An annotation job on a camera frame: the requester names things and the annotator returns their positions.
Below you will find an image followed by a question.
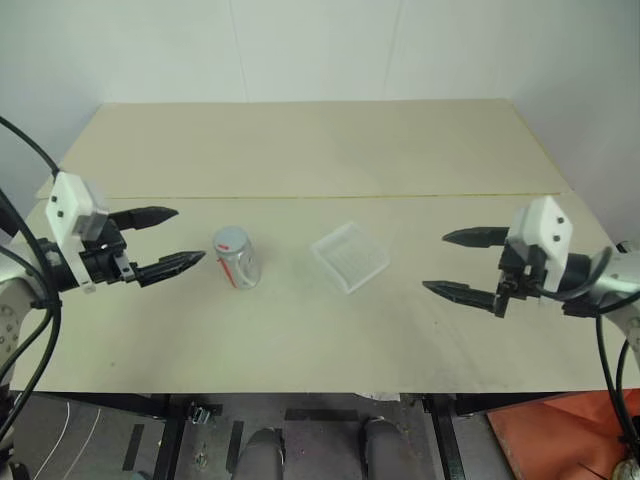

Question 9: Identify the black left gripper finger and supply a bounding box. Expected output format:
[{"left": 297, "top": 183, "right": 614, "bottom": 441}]
[
  {"left": 107, "top": 205, "right": 180, "bottom": 234},
  {"left": 134, "top": 249, "right": 208, "bottom": 289}
]

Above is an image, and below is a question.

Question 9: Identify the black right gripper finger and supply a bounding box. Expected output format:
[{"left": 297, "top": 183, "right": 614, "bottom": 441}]
[
  {"left": 421, "top": 279, "right": 500, "bottom": 314},
  {"left": 441, "top": 225, "right": 511, "bottom": 250}
]

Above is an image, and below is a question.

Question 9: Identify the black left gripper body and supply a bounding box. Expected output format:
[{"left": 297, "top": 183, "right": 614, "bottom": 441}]
[{"left": 78, "top": 219, "right": 140, "bottom": 289}]

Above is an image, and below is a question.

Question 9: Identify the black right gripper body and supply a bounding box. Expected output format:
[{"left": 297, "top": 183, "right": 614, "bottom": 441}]
[{"left": 492, "top": 235, "right": 548, "bottom": 319}]

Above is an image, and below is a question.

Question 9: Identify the silver red soda can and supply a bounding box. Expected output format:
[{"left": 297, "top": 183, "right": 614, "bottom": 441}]
[{"left": 212, "top": 226, "right": 264, "bottom": 291}]

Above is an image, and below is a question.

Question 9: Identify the clear plastic container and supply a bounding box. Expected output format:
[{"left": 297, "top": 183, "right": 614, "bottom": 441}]
[{"left": 310, "top": 221, "right": 392, "bottom": 297}]

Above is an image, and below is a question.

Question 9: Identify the orange red sheet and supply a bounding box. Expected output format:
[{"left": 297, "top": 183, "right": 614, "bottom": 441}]
[{"left": 486, "top": 390, "right": 640, "bottom": 480}]

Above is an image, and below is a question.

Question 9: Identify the dark grey rounded shape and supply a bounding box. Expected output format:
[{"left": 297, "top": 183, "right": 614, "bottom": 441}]
[
  {"left": 360, "top": 416, "right": 402, "bottom": 480},
  {"left": 233, "top": 427, "right": 285, "bottom": 480}
]

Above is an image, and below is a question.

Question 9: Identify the black tape strip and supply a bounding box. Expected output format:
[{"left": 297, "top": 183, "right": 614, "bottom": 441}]
[
  {"left": 121, "top": 422, "right": 147, "bottom": 472},
  {"left": 226, "top": 419, "right": 246, "bottom": 472}
]

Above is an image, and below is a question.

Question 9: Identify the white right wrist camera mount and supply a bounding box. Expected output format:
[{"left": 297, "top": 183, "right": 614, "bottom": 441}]
[{"left": 506, "top": 194, "right": 577, "bottom": 292}]

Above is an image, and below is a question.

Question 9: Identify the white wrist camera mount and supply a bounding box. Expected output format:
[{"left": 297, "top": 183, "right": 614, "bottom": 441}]
[
  {"left": 506, "top": 194, "right": 577, "bottom": 292},
  {"left": 44, "top": 171, "right": 109, "bottom": 294}
]

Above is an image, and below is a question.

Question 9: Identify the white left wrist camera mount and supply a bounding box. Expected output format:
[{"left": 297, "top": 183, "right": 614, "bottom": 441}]
[{"left": 44, "top": 171, "right": 109, "bottom": 294}]

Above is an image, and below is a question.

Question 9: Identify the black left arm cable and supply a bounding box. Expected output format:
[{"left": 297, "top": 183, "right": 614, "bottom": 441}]
[
  {"left": 0, "top": 116, "right": 61, "bottom": 177},
  {"left": 0, "top": 189, "right": 65, "bottom": 480}
]

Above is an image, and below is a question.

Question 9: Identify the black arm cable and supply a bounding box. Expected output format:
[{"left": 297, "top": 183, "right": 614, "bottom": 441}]
[
  {"left": 539, "top": 245, "right": 636, "bottom": 480},
  {"left": 0, "top": 116, "right": 61, "bottom": 177},
  {"left": 0, "top": 189, "right": 65, "bottom": 480}
]

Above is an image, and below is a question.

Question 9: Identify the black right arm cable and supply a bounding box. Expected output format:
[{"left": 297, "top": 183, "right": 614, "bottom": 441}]
[{"left": 539, "top": 245, "right": 636, "bottom": 480}]

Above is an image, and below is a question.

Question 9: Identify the thin white wire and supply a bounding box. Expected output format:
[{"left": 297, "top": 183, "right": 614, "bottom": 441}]
[{"left": 39, "top": 399, "right": 104, "bottom": 480}]

